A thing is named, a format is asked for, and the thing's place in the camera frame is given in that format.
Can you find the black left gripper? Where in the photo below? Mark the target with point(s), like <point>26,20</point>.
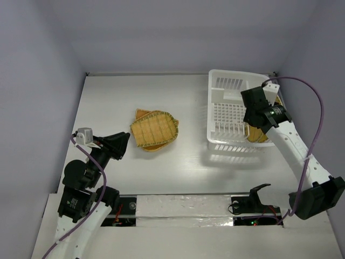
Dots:
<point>115,144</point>

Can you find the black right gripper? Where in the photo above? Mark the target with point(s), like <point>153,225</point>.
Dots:
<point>253,108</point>

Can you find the green-rimmed round woven plate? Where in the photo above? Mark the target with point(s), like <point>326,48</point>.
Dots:
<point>255,135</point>

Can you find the orange triangular woven plate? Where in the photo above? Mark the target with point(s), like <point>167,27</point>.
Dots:
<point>140,113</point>

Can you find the orange rounded-square woven plate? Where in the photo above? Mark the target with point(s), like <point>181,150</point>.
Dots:
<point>153,147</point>

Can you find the green-rimmed rectangular woven plate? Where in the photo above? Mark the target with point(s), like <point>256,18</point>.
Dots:
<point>154,128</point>

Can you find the large square bamboo mat plate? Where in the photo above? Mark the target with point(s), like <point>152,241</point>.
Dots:
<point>278,101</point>

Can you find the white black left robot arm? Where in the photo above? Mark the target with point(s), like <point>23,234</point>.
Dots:
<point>86,200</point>

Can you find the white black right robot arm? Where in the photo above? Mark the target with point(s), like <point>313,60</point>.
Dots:
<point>318,190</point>

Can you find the white plastic dish rack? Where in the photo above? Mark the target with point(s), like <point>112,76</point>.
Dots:
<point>225,125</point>

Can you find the white foam strip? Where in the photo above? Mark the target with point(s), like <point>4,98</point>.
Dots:
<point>189,211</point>

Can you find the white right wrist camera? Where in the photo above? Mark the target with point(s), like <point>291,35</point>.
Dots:
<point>271,91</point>

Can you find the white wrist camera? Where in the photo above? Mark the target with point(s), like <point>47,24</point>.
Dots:
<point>271,91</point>
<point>84,136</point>

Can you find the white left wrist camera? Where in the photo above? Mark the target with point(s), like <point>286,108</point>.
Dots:
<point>84,136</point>

